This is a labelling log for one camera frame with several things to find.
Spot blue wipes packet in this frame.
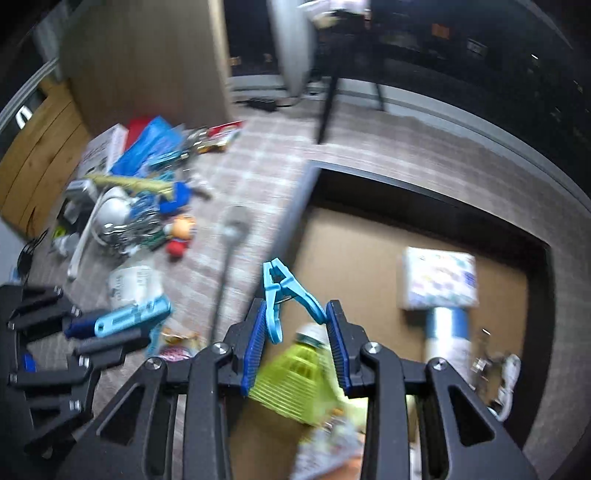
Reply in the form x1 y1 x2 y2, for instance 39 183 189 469
111 115 183 176

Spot cardboard box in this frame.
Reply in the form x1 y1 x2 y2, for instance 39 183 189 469
60 0 232 139

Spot grey window frame post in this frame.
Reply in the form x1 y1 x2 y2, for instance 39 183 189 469
268 0 317 107

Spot white printed box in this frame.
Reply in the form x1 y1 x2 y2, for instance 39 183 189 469
81 124 130 178

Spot black light stand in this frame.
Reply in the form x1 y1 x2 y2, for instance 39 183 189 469
295 0 389 144

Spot light blue box cutter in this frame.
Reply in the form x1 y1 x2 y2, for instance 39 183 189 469
95 298 172 337

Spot white cord bundle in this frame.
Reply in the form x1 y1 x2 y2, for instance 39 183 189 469
471 353 522 421

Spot metal eyelash curler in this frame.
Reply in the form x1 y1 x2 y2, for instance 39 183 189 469
182 127 211 158

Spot blue tape measure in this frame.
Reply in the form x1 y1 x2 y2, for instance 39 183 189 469
159 182 192 215

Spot white colourful printed packet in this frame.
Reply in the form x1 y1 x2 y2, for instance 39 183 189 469
401 247 478 310

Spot white bottle with blue cap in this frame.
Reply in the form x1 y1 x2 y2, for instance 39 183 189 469
425 307 472 365

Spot pink printed snack packet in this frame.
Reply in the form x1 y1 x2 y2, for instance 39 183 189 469
148 325 206 361

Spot metal spoon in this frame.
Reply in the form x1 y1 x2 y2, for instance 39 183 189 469
210 205 250 344

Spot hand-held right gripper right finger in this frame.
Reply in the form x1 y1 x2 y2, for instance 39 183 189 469
325 300 541 480

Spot light blue clothespin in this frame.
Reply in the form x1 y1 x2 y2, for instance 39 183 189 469
262 258 326 344

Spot small toy figure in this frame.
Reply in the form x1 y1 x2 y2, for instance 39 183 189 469
163 215 199 261

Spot coffee sachet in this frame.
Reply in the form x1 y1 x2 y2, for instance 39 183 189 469
198 121 245 153

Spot pine wood board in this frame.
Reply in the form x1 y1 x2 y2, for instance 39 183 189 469
0 76 93 232

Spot red pouch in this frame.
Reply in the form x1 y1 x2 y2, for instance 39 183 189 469
127 119 158 139

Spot yellow green shuttlecock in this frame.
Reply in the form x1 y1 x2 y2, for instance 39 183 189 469
249 323 352 428

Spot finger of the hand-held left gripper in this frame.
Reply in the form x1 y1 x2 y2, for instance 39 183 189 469
9 286 116 339
11 327 153 457

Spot black container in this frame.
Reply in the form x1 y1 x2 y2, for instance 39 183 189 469
272 159 561 480

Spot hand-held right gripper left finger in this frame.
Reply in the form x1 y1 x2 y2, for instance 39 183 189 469
58 298 278 480

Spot grey white box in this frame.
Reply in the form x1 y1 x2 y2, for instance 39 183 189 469
65 180 100 204

